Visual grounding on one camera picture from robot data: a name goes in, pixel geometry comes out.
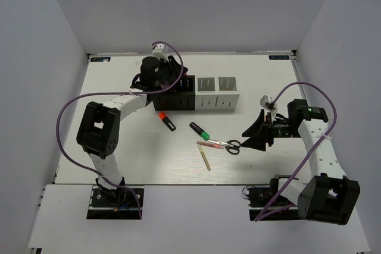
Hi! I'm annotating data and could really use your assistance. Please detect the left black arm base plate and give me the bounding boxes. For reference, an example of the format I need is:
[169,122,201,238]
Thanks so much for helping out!
[86,187,141,220]

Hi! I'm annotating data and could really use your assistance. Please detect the slim orange pen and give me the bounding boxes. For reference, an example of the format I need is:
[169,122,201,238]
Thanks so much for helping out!
[196,141,224,149]

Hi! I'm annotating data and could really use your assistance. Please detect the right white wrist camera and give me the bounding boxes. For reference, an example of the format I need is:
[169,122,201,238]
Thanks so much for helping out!
[260,95,278,113]

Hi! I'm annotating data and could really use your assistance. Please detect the slim yellow pen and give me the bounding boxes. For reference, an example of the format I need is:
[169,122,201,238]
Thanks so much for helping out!
[197,144,211,171]

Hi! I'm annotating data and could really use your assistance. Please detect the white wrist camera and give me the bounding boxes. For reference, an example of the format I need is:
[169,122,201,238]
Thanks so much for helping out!
[152,43,167,59]
[260,95,278,113]

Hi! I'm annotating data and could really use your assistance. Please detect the white double pen holder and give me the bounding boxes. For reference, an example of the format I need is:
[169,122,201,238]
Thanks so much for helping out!
[195,77,240,111]

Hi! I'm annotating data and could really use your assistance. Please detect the black handled scissors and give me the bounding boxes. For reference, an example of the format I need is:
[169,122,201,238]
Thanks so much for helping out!
[208,139,241,155]

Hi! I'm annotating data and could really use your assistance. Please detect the orange cap black highlighter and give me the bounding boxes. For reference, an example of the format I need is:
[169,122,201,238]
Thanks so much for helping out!
[158,112,176,131]

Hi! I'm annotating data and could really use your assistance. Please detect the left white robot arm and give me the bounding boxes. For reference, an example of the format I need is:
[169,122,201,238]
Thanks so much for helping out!
[76,56,188,206]

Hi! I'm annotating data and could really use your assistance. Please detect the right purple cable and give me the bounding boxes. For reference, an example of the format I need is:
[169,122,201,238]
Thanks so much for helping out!
[253,81,338,222]

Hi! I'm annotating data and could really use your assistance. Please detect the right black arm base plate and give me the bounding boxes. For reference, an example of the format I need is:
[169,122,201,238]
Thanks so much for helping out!
[242,185,298,222]

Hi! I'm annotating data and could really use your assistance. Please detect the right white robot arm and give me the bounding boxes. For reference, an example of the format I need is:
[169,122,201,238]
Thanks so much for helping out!
[242,96,360,225]

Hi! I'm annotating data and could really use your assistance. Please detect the black double pen holder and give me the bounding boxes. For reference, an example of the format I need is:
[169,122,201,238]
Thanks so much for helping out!
[151,75,195,111]

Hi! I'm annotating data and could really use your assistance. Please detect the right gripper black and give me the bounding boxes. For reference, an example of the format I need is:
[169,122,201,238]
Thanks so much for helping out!
[241,109,302,152]

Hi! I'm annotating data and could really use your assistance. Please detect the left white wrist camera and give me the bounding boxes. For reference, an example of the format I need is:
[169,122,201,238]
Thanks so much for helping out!
[152,43,167,59]

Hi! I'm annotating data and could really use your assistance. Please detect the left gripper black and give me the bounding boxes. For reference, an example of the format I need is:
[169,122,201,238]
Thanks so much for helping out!
[153,56,189,87]

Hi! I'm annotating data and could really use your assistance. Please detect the green cap black highlighter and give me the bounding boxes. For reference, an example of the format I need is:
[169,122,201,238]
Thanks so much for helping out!
[189,122,210,141]

